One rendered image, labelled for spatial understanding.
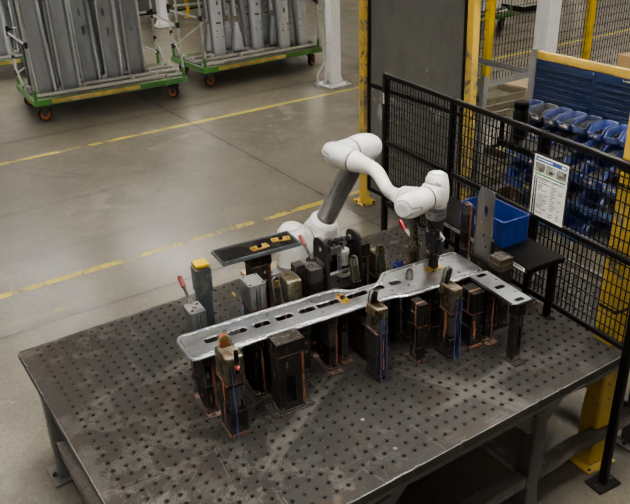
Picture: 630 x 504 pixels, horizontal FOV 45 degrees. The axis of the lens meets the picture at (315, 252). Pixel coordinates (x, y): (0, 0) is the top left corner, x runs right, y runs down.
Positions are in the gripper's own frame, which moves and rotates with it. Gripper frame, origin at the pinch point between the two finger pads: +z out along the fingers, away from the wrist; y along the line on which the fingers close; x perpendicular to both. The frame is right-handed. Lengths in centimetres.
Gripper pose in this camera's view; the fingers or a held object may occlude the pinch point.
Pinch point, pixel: (433, 259)
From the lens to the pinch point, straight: 339.4
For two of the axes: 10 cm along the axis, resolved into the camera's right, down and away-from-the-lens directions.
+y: 4.8, 3.9, -7.9
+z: 0.3, 8.9, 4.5
